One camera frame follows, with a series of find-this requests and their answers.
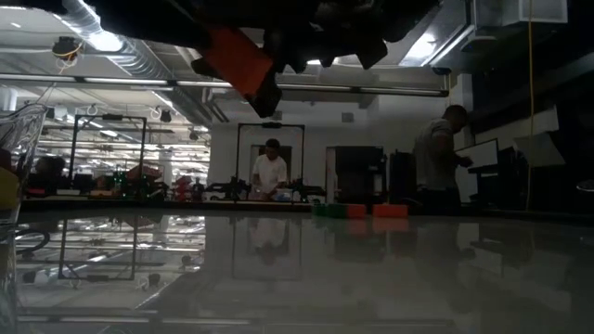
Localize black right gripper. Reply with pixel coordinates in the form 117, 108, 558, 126
273, 0, 395, 75

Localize red background machine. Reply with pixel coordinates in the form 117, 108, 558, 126
171, 174, 195, 199

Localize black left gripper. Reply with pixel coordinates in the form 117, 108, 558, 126
152, 0, 283, 119

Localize black cabinet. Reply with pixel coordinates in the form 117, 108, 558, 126
388, 150, 419, 201

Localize ribbed silver ceiling duct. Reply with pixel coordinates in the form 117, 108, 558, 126
59, 0, 219, 124

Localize orange block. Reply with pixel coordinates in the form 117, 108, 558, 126
201, 23, 276, 99
371, 203, 410, 219

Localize person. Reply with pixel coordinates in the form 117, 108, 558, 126
27, 155, 69, 196
403, 104, 475, 215
250, 137, 290, 202

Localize long horizontal light bar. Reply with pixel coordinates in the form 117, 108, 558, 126
0, 72, 450, 98

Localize rectangular metal ceiling duct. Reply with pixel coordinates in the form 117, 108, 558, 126
384, 0, 477, 67

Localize white ceiling duct box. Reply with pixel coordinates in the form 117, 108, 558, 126
472, 0, 570, 28

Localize green block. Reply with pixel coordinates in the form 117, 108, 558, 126
311, 202, 348, 219

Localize clear plastic bin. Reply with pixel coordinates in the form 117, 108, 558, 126
0, 102, 48, 334

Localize black background desk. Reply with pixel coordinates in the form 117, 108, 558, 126
467, 147, 530, 210

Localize background robot station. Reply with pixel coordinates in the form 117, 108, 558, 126
69, 161, 168, 200

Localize ceiling cable reel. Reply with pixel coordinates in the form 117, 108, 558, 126
50, 35, 85, 61

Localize black monitor screen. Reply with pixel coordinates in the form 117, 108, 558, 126
333, 145, 387, 191

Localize white plastic surface sheet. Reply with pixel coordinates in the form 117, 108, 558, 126
13, 206, 594, 334

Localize black gantry frame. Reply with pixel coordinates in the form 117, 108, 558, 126
235, 122, 307, 203
68, 113, 149, 192

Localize whiteboard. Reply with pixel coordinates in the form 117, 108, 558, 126
454, 137, 501, 201

